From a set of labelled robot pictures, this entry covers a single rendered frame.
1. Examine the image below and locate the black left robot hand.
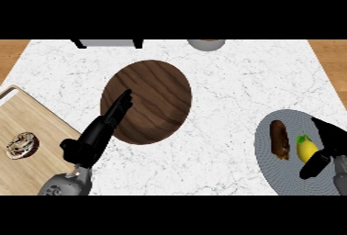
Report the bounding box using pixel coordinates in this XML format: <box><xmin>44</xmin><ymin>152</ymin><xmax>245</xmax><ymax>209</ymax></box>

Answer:
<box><xmin>59</xmin><ymin>88</ymin><xmax>134</xmax><ymax>170</ymax></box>

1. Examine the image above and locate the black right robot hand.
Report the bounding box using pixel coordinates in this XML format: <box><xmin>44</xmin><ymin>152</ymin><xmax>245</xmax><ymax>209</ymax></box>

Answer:
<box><xmin>298</xmin><ymin>117</ymin><xmax>347</xmax><ymax>181</ymax></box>

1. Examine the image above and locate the yellow lemon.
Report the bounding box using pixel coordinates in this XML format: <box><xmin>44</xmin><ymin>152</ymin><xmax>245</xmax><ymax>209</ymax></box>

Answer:
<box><xmin>295</xmin><ymin>132</ymin><xmax>320</xmax><ymax>164</ymax></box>

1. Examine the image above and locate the grey round placemat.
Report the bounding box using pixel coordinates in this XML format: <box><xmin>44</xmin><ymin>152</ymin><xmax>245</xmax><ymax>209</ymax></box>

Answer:
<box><xmin>253</xmin><ymin>108</ymin><xmax>347</xmax><ymax>196</ymax></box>

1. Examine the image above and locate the dark brown wooden bowl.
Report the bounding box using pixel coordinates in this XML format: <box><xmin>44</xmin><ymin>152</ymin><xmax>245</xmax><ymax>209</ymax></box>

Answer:
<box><xmin>98</xmin><ymin>60</ymin><xmax>193</xmax><ymax>146</ymax></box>

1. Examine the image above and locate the brown oblong bread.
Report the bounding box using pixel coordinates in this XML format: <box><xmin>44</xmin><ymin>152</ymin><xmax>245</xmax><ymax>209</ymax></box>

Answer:
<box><xmin>268</xmin><ymin>119</ymin><xmax>290</xmax><ymax>162</ymax></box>

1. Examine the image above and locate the pale wooden cutting board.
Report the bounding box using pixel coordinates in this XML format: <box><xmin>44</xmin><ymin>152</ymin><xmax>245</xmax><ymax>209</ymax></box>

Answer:
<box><xmin>0</xmin><ymin>84</ymin><xmax>84</xmax><ymax>196</ymax></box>

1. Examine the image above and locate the chocolate glazed donut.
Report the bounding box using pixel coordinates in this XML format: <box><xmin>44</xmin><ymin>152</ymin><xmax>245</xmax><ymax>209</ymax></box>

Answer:
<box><xmin>5</xmin><ymin>131</ymin><xmax>41</xmax><ymax>161</ymax></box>

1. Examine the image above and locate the grey round cup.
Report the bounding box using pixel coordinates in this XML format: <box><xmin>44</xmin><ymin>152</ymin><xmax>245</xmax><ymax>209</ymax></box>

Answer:
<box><xmin>186</xmin><ymin>39</ymin><xmax>225</xmax><ymax>52</ymax></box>

